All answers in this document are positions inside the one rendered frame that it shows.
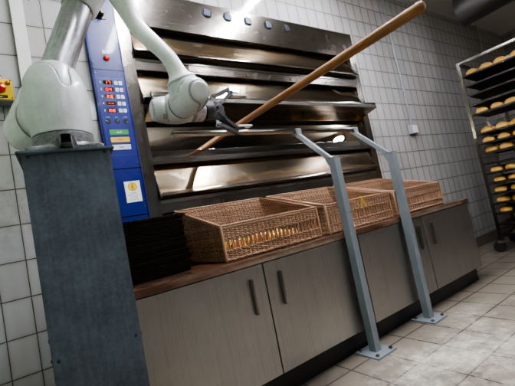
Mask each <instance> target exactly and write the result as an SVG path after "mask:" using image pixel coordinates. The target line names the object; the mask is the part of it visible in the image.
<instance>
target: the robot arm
mask: <svg viewBox="0 0 515 386"><path fill-rule="evenodd" d="M109 1H110V3H111V5H112V6H113V7H114V8H115V10H116V12H117V13H118V15H119V16H120V18H121V19H122V21H123V23H124V24H125V26H126V27H127V28H128V29H129V31H130V32H131V33H132V34H133V36H134V37H135V38H136V39H138V40H139V41H140V42H141V43H142V44H143V45H144V46H145V47H147V48H148V49H149V50H150V51H151V52H152V53H153V54H155V55H156V56H157V57H158V58H159V59H160V60H161V61H162V63H163V64H164V66H165V68H166V70H167V72H168V75H169V82H168V83H167V87H168V91H169V94H168V95H165V96H159V97H157V98H155V99H152V100H151V101H150V104H149V114H150V116H151V118H152V120H153V121H155V122H158V123H163V124H184V123H193V122H203V121H204V120H215V121H216V125H215V127H216V128H221V129H223V130H225V131H227V132H229V133H232V134H234V135H236V134H238V133H239V131H238V130H244V129H245V128H250V127H252V126H253V125H252V124H244V125H236V124H234V123H233V122H232V121H231V120H230V119H229V118H227V116H226V115H225V111H224V107H223V106H222V104H223V103H224V102H225V101H226V100H227V99H228V98H229V97H230V98H244V97H246V96H247V95H246V94H239V93H238V92H233V91H232V90H230V87H227V88H225V89H223V90H222V91H220V92H218V93H213V94H212V95H211V96H210V90H209V87H208V84H207V83H206V82H205V81H204V80H202V79H201V78H199V77H197V76H196V75H194V73H191V72H189V71H187V70H186V69H185V67H184V65H183V64H182V62H181V61H180V59H179V58H178V56H177V55H176V54H175V52H174V51H173V50H172V49H171V48H170V47H169V46H168V45H167V44H166V43H165V42H164V41H163V40H162V39H161V38H160V37H159V36H158V35H157V34H156V33H155V32H154V31H153V30H152V29H151V28H149V27H148V26H147V24H146V23H145V22H144V21H143V19H142V18H141V17H140V15H139V12H138V10H137V7H136V3H135V1H134V0H109ZM104 2H105V0H60V3H61V8H60V11H59V13H58V15H57V19H56V21H55V23H54V27H53V29H52V32H51V35H50V37H49V40H48V43H47V46H46V48H45V50H44V54H43V56H42V59H41V61H37V62H35V63H34V64H32V65H31V66H30V67H29V68H28V69H27V70H26V72H25V74H24V76H23V78H22V81H21V88H20V90H19V91H18V94H17V96H16V98H15V100H14V102H13V104H12V105H11V108H10V110H9V113H8V115H7V116H6V118H5V121H4V124H3V132H4V135H5V138H6V139H7V141H8V142H9V144H10V145H11V146H13V147H14V148H15V149H17V150H20V151H28V150H41V149H66V148H78V147H91V146H104V144H103V143H100V142H95V140H94V137H93V123H92V116H91V111H90V103H89V100H88V95H87V91H86V88H85V86H84V83H83V81H82V79H81V78H80V77H79V75H78V74H77V72H76V71H75V67H76V65H77V60H78V58H79V55H80V51H81V48H82V46H83V43H84V39H85V37H86V33H87V29H88V27H89V24H90V21H92V20H94V19H95V18H96V17H97V15H98V13H99V11H100V9H101V7H102V6H103V3H104ZM226 92H227V95H226V96H225V97H224V98H223V99H222V100H221V101H220V102H217V101H216V100H215V99H216V98H217V97H219V96H221V95H222V94H224V93H226ZM209 97H210V99H212V101H208V100H209ZM222 117H223V118H222ZM219 120H221V121H222V122H224V123H226V124H227V125H225V124H223V123H221V122H219Z"/></svg>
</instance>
